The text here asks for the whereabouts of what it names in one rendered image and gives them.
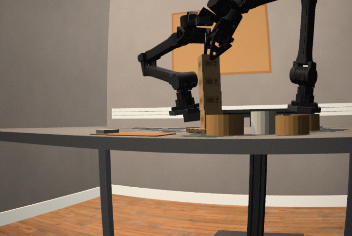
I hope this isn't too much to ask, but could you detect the small wooden pallet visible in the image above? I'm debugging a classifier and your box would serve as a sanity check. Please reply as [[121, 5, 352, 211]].
[[186, 128, 206, 134]]

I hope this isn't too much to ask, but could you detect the grey cylinder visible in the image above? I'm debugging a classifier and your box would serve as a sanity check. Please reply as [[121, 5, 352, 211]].
[[251, 111, 276, 135]]

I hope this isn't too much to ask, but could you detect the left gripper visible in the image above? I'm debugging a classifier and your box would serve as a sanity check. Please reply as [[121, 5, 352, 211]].
[[204, 23, 236, 61]]

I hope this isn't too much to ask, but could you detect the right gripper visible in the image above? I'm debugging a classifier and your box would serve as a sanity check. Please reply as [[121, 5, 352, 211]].
[[176, 26, 211, 44]]

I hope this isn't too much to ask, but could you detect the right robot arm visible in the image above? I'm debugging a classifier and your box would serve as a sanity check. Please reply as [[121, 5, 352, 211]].
[[138, 11, 199, 111]]

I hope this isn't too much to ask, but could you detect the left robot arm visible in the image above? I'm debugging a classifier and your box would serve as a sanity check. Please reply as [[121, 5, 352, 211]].
[[195, 0, 318, 108]]

